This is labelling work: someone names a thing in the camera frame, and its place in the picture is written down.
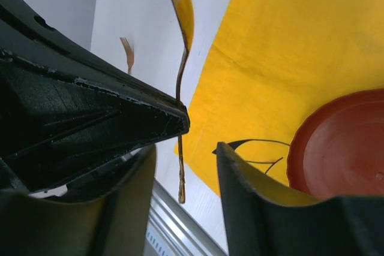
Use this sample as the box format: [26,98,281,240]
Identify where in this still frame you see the yellow Pikachu cloth mat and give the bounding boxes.
[183,0,383,193]

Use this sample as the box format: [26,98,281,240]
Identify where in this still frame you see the gold spoon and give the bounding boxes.
[158,0,195,204]

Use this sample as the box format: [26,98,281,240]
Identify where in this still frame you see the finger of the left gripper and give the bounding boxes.
[1,0,190,193]

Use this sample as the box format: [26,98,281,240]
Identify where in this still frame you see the slotted grey cable duct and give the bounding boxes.
[143,229,170,256]

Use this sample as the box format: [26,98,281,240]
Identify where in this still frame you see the aluminium mounting rail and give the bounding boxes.
[146,181,226,255]

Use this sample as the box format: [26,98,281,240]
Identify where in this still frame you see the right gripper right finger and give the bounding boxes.
[216,142,383,255]

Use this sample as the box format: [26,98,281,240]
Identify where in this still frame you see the red plastic plate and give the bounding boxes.
[287,89,383,199]

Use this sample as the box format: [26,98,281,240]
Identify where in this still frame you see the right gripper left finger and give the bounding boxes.
[1,144,157,255]

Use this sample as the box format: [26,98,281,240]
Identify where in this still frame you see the copper fork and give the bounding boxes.
[119,37,134,75]

